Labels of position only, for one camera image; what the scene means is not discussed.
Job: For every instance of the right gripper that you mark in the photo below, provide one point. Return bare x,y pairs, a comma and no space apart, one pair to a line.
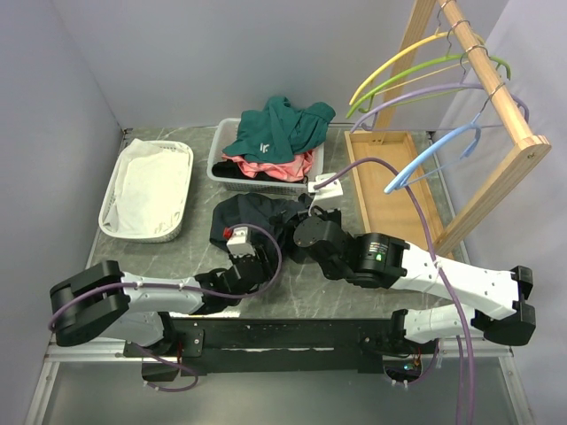
332,212

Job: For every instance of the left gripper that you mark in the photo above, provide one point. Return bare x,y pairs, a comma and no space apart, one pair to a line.
267,262

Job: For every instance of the dark navy shorts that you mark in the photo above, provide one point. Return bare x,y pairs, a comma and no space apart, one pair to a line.
278,216

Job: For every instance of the blue hanger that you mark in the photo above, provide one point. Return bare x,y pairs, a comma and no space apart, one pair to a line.
404,178

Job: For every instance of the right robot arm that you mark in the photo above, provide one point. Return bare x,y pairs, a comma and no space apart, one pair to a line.
483,302

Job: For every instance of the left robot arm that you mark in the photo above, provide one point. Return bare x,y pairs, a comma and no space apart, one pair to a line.
105,301

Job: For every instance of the purple hanger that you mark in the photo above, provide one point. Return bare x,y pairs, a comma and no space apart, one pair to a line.
421,94

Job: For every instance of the green hanger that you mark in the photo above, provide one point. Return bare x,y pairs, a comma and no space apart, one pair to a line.
385,85

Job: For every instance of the pink garment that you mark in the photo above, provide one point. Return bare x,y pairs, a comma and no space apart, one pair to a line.
294,171

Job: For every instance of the white laundry basket with clothes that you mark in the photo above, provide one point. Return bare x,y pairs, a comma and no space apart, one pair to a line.
225,135

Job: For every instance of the teal garment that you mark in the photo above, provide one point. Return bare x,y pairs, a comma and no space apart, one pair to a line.
279,131

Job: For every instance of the white cloth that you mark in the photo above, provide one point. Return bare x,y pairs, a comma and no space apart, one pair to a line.
150,186

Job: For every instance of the white basket with cloth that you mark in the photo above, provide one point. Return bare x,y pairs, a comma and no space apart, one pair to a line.
146,190

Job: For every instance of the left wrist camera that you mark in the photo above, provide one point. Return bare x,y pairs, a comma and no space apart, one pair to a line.
239,241

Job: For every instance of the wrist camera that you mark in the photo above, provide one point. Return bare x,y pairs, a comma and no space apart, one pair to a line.
324,187
239,241

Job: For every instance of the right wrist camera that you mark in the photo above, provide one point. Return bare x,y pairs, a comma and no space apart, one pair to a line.
324,187

